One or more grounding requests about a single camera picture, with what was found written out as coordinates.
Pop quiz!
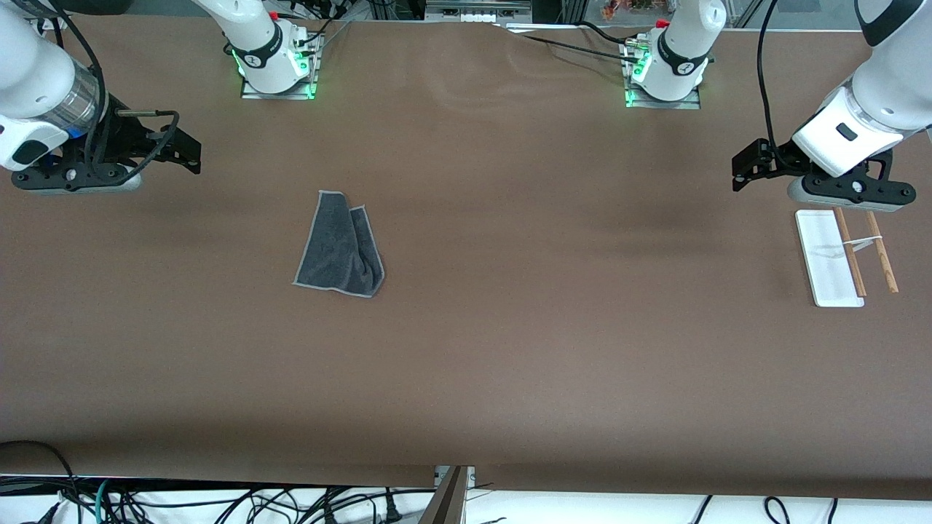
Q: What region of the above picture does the black floor cable tangle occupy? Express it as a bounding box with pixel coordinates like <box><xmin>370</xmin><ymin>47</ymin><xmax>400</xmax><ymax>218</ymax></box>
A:
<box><xmin>36</xmin><ymin>482</ymin><xmax>408</xmax><ymax>524</ymax></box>

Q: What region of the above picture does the thin black table cable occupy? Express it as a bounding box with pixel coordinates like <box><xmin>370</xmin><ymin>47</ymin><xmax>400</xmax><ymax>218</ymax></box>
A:
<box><xmin>495</xmin><ymin>24</ymin><xmax>645</xmax><ymax>66</ymax></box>

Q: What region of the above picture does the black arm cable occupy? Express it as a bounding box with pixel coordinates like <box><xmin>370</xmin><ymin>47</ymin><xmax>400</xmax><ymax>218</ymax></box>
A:
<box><xmin>755</xmin><ymin>0</ymin><xmax>791</xmax><ymax>170</ymax></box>
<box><xmin>15</xmin><ymin>0</ymin><xmax>181</xmax><ymax>179</ymax></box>

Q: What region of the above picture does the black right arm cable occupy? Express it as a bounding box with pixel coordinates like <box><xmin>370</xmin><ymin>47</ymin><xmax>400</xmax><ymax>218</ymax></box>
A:
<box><xmin>15</xmin><ymin>0</ymin><xmax>181</xmax><ymax>179</ymax></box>

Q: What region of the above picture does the white power strip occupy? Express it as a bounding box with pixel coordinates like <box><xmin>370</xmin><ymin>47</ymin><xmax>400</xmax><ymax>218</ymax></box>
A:
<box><xmin>424</xmin><ymin>0</ymin><xmax>534</xmax><ymax>24</ymax></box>

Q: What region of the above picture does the orange background clutter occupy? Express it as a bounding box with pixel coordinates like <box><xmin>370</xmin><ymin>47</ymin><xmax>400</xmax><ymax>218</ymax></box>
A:
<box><xmin>601</xmin><ymin>0</ymin><xmax>674</xmax><ymax>20</ymax></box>

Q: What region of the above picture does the brown beam with silver bracket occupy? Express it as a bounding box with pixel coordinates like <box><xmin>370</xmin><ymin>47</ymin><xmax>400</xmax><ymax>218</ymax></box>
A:
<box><xmin>419</xmin><ymin>466</ymin><xmax>475</xmax><ymax>524</ymax></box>

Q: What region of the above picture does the thick black table cable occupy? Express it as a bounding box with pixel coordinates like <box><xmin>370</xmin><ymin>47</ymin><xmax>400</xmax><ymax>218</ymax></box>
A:
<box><xmin>575</xmin><ymin>20</ymin><xmax>641</xmax><ymax>46</ymax></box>

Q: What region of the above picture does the black looped floor cable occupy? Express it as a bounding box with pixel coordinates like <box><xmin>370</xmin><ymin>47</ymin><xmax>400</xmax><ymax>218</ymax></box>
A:
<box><xmin>0</xmin><ymin>440</ymin><xmax>77</xmax><ymax>504</ymax></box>

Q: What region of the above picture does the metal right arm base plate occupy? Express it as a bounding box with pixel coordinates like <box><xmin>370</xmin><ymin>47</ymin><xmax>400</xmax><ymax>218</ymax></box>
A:
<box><xmin>240</xmin><ymin>28</ymin><xmax>319</xmax><ymax>100</ymax></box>

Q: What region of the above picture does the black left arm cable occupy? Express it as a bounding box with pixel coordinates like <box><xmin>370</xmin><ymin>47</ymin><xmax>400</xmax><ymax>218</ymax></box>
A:
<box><xmin>755</xmin><ymin>0</ymin><xmax>791</xmax><ymax>170</ymax></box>

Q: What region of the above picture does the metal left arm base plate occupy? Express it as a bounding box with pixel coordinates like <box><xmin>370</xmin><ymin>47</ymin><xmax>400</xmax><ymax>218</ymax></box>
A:
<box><xmin>624</xmin><ymin>36</ymin><xmax>702</xmax><ymax>110</ymax></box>

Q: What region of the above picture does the grey and red towel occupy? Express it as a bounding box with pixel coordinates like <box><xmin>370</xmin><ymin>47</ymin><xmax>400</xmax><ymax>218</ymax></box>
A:
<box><xmin>292</xmin><ymin>190</ymin><xmax>386</xmax><ymax>298</ymax></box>

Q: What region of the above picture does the white rack with wooden bars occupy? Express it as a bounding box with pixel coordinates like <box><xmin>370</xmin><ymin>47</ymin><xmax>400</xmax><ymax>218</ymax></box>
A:
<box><xmin>794</xmin><ymin>207</ymin><xmax>899</xmax><ymax>309</ymax></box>

